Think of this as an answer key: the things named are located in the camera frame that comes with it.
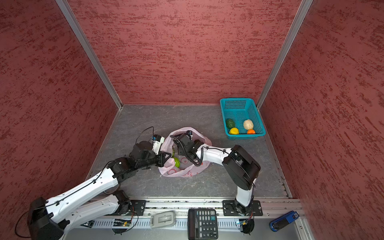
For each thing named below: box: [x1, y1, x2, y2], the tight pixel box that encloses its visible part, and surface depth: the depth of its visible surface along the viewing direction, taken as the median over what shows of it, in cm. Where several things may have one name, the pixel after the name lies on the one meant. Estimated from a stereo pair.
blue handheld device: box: [269, 210, 300, 232], surface depth 71 cm
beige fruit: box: [243, 119, 254, 130], surface depth 106 cm
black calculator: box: [187, 208, 219, 240], surface depth 69 cm
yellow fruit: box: [229, 127, 239, 135], surface depth 100 cm
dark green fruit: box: [226, 119, 236, 130], surface depth 105 cm
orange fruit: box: [247, 129, 256, 135], surface depth 102 cm
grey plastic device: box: [150, 210, 177, 228], surface depth 70 cm
